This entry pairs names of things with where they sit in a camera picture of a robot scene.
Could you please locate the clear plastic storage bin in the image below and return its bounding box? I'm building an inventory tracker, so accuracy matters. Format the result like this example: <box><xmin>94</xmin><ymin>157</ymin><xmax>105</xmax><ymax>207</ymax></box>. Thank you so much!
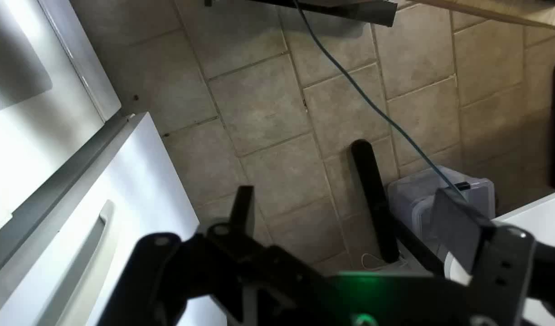
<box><xmin>384</xmin><ymin>167</ymin><xmax>499</xmax><ymax>269</ymax></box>

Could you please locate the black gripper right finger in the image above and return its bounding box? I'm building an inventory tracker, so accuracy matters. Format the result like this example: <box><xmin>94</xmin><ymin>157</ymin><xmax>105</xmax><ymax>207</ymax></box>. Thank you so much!
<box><xmin>432</xmin><ymin>187</ymin><xmax>537</xmax><ymax>326</ymax></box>

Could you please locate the black metal base bar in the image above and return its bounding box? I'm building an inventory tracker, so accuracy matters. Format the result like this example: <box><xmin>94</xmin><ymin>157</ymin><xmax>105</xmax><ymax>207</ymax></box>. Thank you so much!
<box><xmin>203</xmin><ymin>0</ymin><xmax>401</xmax><ymax>30</ymax></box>

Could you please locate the thin blue-green cable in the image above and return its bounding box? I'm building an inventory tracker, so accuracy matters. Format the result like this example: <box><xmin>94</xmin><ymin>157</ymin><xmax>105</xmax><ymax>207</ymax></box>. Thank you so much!
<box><xmin>288</xmin><ymin>0</ymin><xmax>473</xmax><ymax>195</ymax></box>

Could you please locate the white large refrigerator door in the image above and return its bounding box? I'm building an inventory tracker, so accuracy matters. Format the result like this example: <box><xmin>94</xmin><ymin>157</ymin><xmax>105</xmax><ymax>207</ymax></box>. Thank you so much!
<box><xmin>0</xmin><ymin>111</ymin><xmax>201</xmax><ymax>326</ymax></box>

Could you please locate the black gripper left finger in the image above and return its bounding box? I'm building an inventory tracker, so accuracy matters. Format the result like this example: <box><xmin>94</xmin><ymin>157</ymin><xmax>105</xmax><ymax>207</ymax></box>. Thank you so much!
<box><xmin>98</xmin><ymin>186</ymin><xmax>274</xmax><ymax>326</ymax></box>

